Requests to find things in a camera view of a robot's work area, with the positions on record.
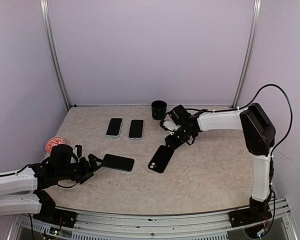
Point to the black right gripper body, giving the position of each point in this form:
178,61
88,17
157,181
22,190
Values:
183,136

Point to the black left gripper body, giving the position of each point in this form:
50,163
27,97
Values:
80,172

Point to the black phone green edge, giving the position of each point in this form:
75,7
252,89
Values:
118,162

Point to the black phone case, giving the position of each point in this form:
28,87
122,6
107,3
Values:
161,159

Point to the light blue phone case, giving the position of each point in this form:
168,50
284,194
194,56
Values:
113,136

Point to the black phone white back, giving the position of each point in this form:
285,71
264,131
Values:
114,127

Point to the black phone dark edge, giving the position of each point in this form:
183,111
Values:
136,128

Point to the lavender phone case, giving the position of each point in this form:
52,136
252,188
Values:
136,138

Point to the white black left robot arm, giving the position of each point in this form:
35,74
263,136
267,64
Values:
24,191

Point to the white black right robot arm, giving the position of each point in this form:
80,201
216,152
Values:
259,135

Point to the dark green cup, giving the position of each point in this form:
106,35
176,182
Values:
158,109

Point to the red white patterned bowl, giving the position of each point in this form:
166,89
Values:
55,141

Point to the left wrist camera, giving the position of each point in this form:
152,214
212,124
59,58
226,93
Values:
78,150

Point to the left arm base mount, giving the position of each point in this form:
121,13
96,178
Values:
57,216

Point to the front aluminium rail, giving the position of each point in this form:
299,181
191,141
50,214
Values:
214,225

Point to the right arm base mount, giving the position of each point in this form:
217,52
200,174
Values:
242,217

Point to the right aluminium frame post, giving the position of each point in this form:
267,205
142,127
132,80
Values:
248,52

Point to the aluminium frame post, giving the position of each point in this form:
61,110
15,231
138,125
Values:
248,52
44,5

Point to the left aluminium frame post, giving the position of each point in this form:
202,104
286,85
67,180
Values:
44,5

